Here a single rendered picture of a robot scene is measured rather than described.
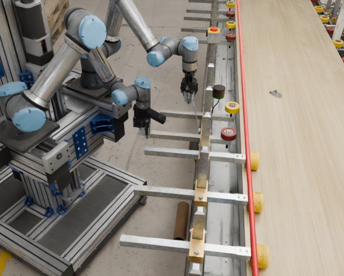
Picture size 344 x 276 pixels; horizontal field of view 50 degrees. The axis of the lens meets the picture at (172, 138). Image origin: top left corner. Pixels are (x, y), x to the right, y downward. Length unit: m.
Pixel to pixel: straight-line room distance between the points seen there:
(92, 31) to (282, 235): 1.07
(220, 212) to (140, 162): 1.31
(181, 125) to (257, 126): 1.55
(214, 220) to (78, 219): 0.95
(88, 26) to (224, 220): 1.09
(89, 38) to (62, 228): 1.32
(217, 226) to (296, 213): 0.42
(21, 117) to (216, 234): 1.01
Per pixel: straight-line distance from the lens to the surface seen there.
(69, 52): 1.51
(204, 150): 1.38
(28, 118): 1.53
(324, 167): 1.84
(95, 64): 1.75
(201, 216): 1.25
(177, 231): 2.48
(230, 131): 1.92
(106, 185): 2.60
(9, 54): 1.82
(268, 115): 2.09
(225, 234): 1.82
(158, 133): 1.95
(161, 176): 2.93
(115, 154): 3.15
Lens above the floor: 2.06
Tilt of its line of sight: 39 degrees down
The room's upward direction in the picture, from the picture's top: 1 degrees clockwise
